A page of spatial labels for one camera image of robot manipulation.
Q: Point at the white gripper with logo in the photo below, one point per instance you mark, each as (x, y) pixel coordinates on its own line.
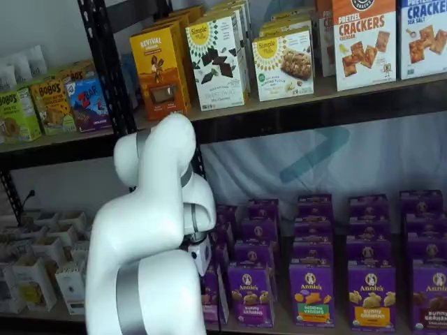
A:
(200, 256)

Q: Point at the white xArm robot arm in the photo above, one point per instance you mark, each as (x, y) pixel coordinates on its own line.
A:
(146, 209)

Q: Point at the purple Annie's snack box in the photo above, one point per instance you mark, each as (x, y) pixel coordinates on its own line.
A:
(366, 228)
(312, 251)
(258, 230)
(227, 213)
(368, 206)
(427, 247)
(262, 209)
(221, 256)
(420, 202)
(251, 254)
(314, 206)
(368, 253)
(426, 223)
(223, 234)
(312, 228)

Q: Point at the purple Annie's box pink patch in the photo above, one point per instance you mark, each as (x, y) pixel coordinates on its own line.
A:
(214, 303)

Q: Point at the brown wooden shelf board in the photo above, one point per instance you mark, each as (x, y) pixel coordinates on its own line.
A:
(70, 137)
(45, 314)
(279, 329)
(324, 91)

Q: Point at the purple Annie's box green patch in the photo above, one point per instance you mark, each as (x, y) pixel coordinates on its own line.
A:
(311, 296)

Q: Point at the Simple Mills sweet thins box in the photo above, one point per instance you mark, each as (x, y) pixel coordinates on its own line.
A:
(234, 4)
(223, 13)
(216, 94)

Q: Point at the purple Annie's box yellow patch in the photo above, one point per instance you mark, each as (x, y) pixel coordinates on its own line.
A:
(370, 300)

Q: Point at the blue Zbar box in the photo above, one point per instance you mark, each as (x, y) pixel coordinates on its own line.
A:
(87, 108)

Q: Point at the yellow Revival box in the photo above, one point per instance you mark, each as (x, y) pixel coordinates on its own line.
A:
(157, 70)
(188, 10)
(167, 19)

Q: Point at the Simple Mills bars box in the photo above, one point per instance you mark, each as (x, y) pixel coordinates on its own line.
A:
(286, 27)
(283, 66)
(290, 17)

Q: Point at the yellow Bobo's box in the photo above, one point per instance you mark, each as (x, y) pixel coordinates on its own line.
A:
(78, 71)
(52, 111)

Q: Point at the green Bobo's box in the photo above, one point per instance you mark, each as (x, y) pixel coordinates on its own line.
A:
(17, 118)

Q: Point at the purple Annie's box brown patch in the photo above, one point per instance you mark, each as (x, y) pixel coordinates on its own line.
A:
(431, 296)

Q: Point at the orange white crackers box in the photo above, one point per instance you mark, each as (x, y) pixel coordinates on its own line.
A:
(324, 42)

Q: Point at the cheddar pretzel crackers box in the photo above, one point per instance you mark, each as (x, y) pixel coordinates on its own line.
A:
(363, 52)

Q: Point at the sea salt pretzel crackers box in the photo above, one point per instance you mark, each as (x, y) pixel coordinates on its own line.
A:
(426, 42)

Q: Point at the black metal shelving rack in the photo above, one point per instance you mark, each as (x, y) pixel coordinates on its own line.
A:
(52, 153)
(104, 70)

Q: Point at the black power plug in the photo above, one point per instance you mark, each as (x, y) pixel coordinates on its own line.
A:
(29, 194)

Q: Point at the white sheet with teal logo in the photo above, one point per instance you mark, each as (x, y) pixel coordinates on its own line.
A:
(384, 157)

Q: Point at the white snack bag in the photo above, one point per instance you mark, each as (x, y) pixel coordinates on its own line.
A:
(36, 59)
(7, 80)
(21, 68)

